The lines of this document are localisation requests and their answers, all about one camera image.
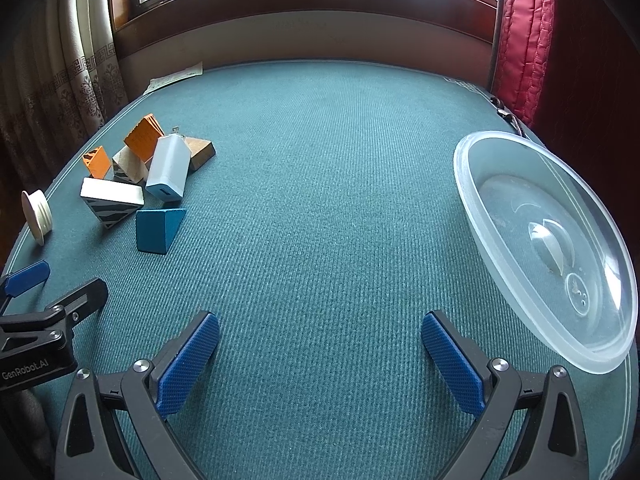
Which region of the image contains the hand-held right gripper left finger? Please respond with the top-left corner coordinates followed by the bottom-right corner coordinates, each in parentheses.
top-left (54, 310), bottom-right (221, 480)

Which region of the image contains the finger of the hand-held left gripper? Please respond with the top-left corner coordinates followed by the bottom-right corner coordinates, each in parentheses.
top-left (0, 260), bottom-right (51, 311)
top-left (42, 279), bottom-right (108, 336)

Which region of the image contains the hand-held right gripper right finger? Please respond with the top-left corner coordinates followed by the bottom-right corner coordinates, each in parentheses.
top-left (421, 310), bottom-right (591, 480)

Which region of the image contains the cream plastic screw cap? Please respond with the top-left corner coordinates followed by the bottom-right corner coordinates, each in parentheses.
top-left (21, 189), bottom-right (53, 246)

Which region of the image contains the blue wedge block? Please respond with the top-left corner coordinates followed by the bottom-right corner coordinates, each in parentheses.
top-left (135, 207), bottom-right (187, 254)

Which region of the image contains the white striped wedge block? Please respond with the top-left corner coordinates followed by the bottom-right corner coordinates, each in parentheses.
top-left (80, 176), bottom-right (146, 229)

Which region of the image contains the small orange striped wedge block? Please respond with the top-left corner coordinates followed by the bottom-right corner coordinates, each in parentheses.
top-left (81, 146), bottom-right (112, 180)

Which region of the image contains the clear plastic bowl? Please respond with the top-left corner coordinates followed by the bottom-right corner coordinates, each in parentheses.
top-left (452, 130), bottom-right (640, 375)

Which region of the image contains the pale wooden wedge block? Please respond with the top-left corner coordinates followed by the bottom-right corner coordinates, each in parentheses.
top-left (111, 146), bottom-right (151, 184)

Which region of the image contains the white USB charger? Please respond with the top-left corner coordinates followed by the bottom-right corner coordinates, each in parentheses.
top-left (145, 127), bottom-right (193, 204)

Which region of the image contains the large orange wedge block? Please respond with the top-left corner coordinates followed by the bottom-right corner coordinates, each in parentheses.
top-left (123, 114), bottom-right (165, 163)

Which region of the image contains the brown wooden block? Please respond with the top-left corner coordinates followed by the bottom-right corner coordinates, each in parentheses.
top-left (184, 136), bottom-right (217, 171)

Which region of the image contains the beige patterned curtain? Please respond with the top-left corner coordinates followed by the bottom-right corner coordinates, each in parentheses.
top-left (0, 0), bottom-right (126, 186)

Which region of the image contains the green table mat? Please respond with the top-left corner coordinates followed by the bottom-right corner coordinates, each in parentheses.
top-left (0, 60), bottom-right (631, 480)

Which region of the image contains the white paper card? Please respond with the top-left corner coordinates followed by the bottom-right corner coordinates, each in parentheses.
top-left (145, 61), bottom-right (204, 93)

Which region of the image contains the red quilted curtain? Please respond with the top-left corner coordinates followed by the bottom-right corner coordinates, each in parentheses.
top-left (492, 0), bottom-right (557, 126)

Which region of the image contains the black strap wristwatch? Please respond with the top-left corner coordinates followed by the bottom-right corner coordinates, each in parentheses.
top-left (489, 95), bottom-right (526, 138)

